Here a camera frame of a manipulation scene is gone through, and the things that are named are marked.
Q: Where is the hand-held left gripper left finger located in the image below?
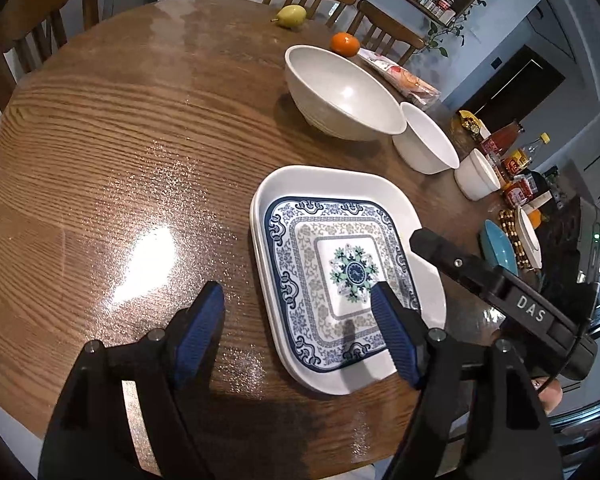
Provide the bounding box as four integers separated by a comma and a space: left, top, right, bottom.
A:
37, 280, 226, 480

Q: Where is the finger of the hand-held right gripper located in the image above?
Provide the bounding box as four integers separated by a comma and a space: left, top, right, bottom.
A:
409, 228, 506, 306

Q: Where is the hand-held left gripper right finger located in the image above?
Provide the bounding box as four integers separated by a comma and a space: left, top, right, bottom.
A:
370, 282, 566, 480

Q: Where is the white square plate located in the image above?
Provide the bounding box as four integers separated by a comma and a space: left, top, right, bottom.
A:
250, 165, 449, 396

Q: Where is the small white ramekin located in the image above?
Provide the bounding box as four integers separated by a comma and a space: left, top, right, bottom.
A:
454, 149, 504, 202

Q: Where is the blue patterned square plate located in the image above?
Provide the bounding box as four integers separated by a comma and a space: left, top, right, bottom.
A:
264, 197, 422, 374

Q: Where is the large white bowl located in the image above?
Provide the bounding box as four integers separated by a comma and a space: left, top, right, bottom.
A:
284, 45, 408, 142

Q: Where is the person's right hand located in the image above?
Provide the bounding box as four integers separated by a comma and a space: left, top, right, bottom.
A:
530, 377, 564, 415

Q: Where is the small blue dish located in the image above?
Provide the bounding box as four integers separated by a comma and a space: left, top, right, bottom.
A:
480, 219, 520, 277

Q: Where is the beaded wooden trivet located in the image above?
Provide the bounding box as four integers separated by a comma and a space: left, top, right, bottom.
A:
497, 207, 533, 272

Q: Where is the shallow white dish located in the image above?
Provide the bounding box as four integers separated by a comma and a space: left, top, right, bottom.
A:
517, 207, 544, 269

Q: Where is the dark lid jar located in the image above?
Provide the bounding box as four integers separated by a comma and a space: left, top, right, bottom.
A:
524, 172, 552, 197

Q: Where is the medium white bowl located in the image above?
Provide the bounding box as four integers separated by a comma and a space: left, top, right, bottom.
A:
392, 102, 461, 176

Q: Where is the red sauce bottle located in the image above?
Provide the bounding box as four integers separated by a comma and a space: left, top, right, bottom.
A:
480, 119, 526, 159

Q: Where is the yellow label oil bottle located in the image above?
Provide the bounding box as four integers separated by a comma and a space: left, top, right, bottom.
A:
507, 132, 551, 170

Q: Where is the yellow candy bag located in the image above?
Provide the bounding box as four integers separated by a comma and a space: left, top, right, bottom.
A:
458, 110, 492, 142

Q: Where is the white snack bag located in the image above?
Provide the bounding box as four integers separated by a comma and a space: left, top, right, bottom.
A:
357, 49, 441, 109

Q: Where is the green trailing plant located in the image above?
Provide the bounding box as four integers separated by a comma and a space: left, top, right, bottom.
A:
424, 7, 467, 57

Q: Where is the green pear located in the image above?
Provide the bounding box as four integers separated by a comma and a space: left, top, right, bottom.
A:
272, 5, 308, 29

